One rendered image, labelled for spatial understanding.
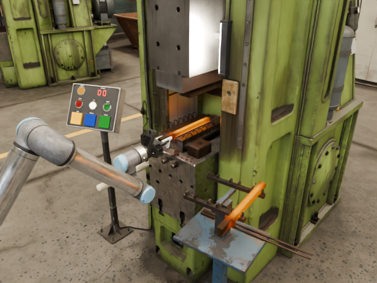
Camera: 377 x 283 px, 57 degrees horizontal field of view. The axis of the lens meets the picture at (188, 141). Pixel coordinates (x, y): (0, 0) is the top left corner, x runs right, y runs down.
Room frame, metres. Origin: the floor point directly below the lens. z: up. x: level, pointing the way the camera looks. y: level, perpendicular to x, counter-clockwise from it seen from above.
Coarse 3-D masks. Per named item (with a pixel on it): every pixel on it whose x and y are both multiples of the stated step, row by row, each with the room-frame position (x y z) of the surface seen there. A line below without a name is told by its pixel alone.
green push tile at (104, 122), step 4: (100, 116) 1.99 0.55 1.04; (104, 116) 1.99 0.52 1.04; (100, 120) 1.98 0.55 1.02; (104, 120) 1.97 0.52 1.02; (108, 120) 1.97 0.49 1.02; (100, 124) 1.97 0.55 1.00; (104, 124) 1.96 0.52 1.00; (108, 124) 1.95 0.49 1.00; (104, 128) 1.96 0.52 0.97; (108, 128) 1.94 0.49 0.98
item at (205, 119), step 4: (200, 120) 1.98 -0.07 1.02; (204, 120) 1.98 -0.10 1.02; (208, 120) 2.01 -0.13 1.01; (192, 124) 1.92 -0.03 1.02; (196, 124) 1.93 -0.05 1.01; (200, 124) 1.95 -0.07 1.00; (184, 128) 1.87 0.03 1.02; (188, 128) 1.87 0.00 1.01; (192, 128) 1.90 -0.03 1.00; (168, 132) 1.80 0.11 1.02; (172, 132) 1.81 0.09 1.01; (176, 132) 1.81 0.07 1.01; (180, 132) 1.82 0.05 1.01; (184, 132) 1.84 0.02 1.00; (164, 136) 1.74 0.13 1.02; (168, 136) 1.75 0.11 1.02; (172, 136) 1.78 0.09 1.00; (160, 140) 1.72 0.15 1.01
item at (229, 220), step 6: (258, 186) 1.38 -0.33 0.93; (264, 186) 1.39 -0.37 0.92; (252, 192) 1.33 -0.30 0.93; (258, 192) 1.33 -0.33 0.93; (246, 198) 1.28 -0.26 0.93; (252, 198) 1.28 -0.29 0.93; (240, 204) 1.24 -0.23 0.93; (246, 204) 1.24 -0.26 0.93; (234, 210) 1.20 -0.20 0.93; (240, 210) 1.20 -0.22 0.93; (228, 216) 1.15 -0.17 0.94; (234, 216) 1.16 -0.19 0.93; (222, 222) 1.10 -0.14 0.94; (228, 222) 1.10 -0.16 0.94; (234, 222) 1.12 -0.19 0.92; (222, 228) 1.07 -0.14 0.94; (228, 228) 1.11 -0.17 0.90; (222, 234) 1.08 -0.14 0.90
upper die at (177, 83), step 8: (160, 72) 1.85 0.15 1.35; (168, 72) 1.81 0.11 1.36; (208, 72) 1.91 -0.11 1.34; (216, 72) 1.96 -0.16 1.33; (160, 80) 1.85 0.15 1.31; (168, 80) 1.81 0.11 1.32; (176, 80) 1.77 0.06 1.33; (184, 80) 1.76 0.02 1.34; (192, 80) 1.81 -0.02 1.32; (200, 80) 1.86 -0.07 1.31; (208, 80) 1.91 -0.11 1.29; (216, 80) 1.96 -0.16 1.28; (168, 88) 1.81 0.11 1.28; (176, 88) 1.77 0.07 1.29; (184, 88) 1.76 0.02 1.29; (192, 88) 1.81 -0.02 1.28
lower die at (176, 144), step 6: (204, 114) 2.18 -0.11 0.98; (192, 120) 2.07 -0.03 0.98; (210, 120) 2.02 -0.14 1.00; (216, 120) 2.04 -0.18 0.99; (174, 126) 1.97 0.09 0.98; (180, 126) 1.95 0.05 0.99; (198, 126) 1.93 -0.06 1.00; (204, 126) 1.94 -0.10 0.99; (210, 126) 1.94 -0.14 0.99; (162, 132) 1.89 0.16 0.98; (186, 132) 1.84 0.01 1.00; (192, 132) 1.86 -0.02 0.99; (198, 132) 1.86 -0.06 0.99; (204, 132) 1.89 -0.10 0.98; (180, 138) 1.78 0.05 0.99; (174, 144) 1.79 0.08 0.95; (180, 144) 1.76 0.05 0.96; (180, 150) 1.76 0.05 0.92; (186, 150) 1.77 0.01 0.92
